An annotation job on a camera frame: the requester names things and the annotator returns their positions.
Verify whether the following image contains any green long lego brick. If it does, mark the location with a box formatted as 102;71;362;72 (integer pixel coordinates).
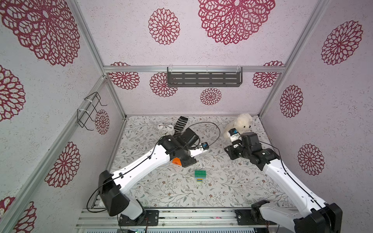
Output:
194;170;207;179

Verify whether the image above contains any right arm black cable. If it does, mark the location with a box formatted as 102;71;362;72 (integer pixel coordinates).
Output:
259;140;324;209

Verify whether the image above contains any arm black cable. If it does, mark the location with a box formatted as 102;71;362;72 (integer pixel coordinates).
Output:
86;121;221;213
259;140;324;209

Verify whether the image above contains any grey wall shelf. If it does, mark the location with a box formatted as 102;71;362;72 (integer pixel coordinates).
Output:
167;67;243;88

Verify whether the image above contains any white teddy bear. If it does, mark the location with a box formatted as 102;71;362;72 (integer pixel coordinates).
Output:
223;114;253;140

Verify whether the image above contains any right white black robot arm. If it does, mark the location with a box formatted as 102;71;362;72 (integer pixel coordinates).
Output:
224;143;343;233

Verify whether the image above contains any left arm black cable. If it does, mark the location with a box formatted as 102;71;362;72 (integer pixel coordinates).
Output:
86;121;221;213

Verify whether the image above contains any white alarm clock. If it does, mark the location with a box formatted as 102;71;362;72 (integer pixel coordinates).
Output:
157;123;175;137

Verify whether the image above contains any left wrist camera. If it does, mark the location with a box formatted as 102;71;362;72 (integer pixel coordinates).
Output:
189;142;209;158

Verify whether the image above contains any orange lego brick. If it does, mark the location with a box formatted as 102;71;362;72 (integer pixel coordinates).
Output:
172;158;182;167

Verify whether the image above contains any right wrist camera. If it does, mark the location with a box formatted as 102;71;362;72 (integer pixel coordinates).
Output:
227;128;241;143

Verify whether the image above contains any black grey striped sock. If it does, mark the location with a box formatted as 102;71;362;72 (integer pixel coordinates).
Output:
174;116;188;136

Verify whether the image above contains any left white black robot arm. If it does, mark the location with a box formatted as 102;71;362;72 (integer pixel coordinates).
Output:
97;136;208;223

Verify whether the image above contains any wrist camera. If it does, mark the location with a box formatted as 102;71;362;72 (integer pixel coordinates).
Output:
189;142;209;158
227;128;241;143

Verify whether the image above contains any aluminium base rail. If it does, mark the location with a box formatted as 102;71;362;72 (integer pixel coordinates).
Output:
75;207;278;230

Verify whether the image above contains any black wire wall rack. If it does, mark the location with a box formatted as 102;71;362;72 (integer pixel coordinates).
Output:
76;91;107;131

